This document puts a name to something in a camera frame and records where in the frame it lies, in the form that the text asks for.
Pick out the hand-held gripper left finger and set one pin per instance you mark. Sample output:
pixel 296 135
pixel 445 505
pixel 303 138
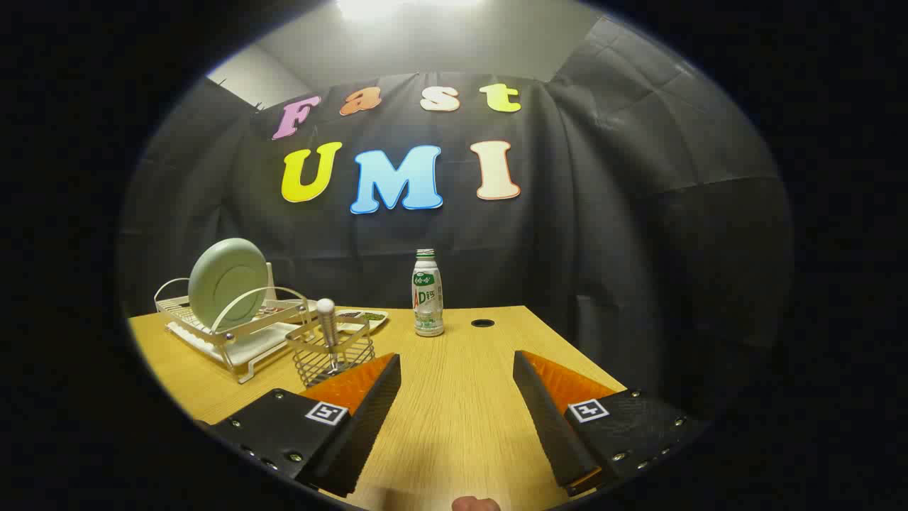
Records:
pixel 362 433

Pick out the white drain tray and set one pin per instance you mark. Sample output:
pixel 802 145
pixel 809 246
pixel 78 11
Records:
pixel 259 344

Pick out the pale green plate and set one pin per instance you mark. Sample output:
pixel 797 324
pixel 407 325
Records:
pixel 223 280

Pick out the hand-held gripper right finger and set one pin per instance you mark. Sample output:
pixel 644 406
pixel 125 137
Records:
pixel 553 426

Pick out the white plastic drink bottle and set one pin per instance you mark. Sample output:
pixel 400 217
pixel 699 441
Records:
pixel 428 298

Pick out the white divided tray with beans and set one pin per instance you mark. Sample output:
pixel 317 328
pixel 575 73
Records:
pixel 369 323

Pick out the black backdrop cloth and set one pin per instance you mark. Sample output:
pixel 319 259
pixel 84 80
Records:
pixel 603 248

